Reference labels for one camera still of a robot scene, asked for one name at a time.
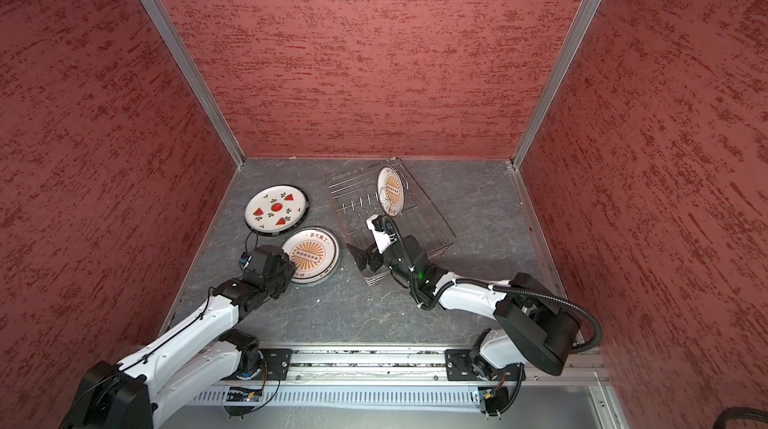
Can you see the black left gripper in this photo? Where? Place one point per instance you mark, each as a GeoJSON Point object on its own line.
{"type": "Point", "coordinates": [289, 267]}

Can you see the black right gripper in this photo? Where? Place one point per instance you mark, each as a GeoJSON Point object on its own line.
{"type": "Point", "coordinates": [362, 256]}

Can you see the orange sunburst plate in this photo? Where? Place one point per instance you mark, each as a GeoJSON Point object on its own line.
{"type": "Point", "coordinates": [311, 254]}
{"type": "Point", "coordinates": [390, 191]}

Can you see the watermelon pattern white plate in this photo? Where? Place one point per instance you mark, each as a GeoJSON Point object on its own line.
{"type": "Point", "coordinates": [277, 208]}

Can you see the brown striped rim plate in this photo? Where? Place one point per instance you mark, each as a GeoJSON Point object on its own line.
{"type": "Point", "coordinates": [307, 201]}

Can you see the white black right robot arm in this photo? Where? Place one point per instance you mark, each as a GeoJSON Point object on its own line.
{"type": "Point", "coordinates": [535, 327]}

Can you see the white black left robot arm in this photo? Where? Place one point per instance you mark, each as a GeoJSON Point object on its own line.
{"type": "Point", "coordinates": [146, 387]}

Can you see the left circuit board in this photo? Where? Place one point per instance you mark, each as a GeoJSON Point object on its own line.
{"type": "Point", "coordinates": [245, 395]}

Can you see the circuit board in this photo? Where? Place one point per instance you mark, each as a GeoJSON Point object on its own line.
{"type": "Point", "coordinates": [245, 395]}
{"type": "Point", "coordinates": [492, 402]}

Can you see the right circuit board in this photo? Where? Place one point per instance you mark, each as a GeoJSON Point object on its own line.
{"type": "Point", "coordinates": [492, 402]}

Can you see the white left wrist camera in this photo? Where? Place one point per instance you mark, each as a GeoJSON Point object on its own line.
{"type": "Point", "coordinates": [244, 260]}

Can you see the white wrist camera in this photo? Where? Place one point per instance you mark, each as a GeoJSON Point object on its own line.
{"type": "Point", "coordinates": [383, 230]}
{"type": "Point", "coordinates": [244, 260]}

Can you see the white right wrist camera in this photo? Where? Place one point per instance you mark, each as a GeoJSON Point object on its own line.
{"type": "Point", "coordinates": [383, 230]}

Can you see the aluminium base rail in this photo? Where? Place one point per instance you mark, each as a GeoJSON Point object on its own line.
{"type": "Point", "coordinates": [412, 378]}

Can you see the aluminium left corner post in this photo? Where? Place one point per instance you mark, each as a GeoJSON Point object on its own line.
{"type": "Point", "coordinates": [173, 41]}

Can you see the aluminium corner post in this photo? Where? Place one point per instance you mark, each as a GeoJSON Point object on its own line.
{"type": "Point", "coordinates": [575, 35]}
{"type": "Point", "coordinates": [173, 41]}

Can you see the aluminium right corner post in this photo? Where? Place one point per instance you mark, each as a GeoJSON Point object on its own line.
{"type": "Point", "coordinates": [575, 35]}

